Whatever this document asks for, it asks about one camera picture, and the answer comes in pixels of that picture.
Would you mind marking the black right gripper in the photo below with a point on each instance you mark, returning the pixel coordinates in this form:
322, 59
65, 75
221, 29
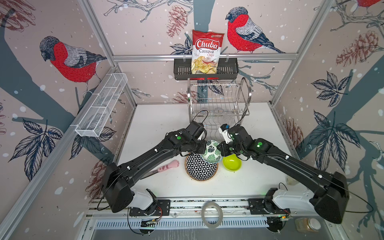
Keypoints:
221, 148

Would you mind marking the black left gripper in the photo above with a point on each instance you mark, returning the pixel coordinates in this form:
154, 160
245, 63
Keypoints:
202, 149

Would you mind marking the lime green bowl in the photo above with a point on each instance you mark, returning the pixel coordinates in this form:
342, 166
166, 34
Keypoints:
232, 163

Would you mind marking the green leaf pattern cup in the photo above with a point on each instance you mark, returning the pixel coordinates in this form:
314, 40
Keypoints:
212, 155

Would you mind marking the white patterned plate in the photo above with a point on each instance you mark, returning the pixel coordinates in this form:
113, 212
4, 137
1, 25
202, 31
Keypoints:
198, 169

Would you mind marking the steel two-tier dish rack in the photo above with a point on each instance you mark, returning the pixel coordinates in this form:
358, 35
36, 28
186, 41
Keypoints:
218, 102

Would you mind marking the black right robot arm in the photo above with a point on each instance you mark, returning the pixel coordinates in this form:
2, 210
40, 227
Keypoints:
330, 190

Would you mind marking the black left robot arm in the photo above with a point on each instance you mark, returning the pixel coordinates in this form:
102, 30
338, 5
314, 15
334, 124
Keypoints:
118, 181

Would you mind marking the pink cat paw knife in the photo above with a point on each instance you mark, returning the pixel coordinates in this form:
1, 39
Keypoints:
173, 164

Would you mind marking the grey tape roll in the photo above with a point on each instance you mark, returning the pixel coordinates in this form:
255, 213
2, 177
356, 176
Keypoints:
207, 213

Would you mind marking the small jar black lid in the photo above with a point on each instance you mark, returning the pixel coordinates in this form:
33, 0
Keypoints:
291, 181

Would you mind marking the Chuba cassava chips bag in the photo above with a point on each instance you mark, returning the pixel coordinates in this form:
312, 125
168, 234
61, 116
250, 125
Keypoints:
206, 52

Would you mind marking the glass jar white lid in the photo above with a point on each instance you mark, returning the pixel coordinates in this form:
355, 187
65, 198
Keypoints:
307, 225

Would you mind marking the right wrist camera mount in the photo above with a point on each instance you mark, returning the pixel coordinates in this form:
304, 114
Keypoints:
224, 131

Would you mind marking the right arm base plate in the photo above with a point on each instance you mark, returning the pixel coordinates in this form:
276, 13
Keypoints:
265, 207

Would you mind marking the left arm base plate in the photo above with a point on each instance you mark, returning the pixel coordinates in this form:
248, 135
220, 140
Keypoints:
156, 209

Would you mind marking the black wall shelf basket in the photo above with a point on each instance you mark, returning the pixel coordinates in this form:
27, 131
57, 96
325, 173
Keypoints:
228, 69

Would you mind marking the white wire mesh basket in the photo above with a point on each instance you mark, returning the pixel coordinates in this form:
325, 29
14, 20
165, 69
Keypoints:
98, 113

